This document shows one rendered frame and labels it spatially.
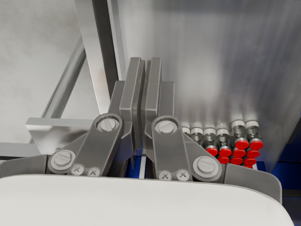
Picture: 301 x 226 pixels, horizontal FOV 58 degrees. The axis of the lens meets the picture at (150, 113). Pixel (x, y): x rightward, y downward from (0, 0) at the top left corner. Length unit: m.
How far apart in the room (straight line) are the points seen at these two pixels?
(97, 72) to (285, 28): 0.26
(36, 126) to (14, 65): 1.20
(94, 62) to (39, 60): 1.24
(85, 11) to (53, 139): 0.29
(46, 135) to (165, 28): 0.33
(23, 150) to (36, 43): 0.98
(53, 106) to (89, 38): 0.44
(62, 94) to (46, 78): 0.87
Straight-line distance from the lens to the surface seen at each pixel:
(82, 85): 1.66
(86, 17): 0.38
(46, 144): 0.59
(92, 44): 0.39
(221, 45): 0.38
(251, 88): 0.43
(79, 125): 0.52
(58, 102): 0.82
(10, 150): 0.69
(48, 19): 1.48
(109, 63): 0.38
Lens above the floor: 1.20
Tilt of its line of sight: 44 degrees down
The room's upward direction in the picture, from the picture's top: 174 degrees counter-clockwise
